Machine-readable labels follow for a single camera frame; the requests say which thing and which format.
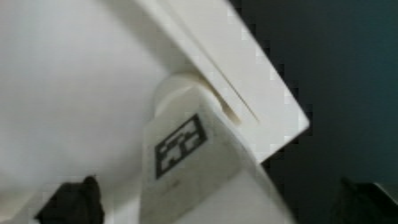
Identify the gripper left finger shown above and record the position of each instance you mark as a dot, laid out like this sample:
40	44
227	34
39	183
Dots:
72	206

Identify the white square tabletop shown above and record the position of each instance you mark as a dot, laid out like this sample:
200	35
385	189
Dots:
88	51

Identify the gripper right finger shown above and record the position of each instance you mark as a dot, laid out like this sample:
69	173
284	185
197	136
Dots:
366	203

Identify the white table leg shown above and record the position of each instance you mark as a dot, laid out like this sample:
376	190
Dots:
204	184

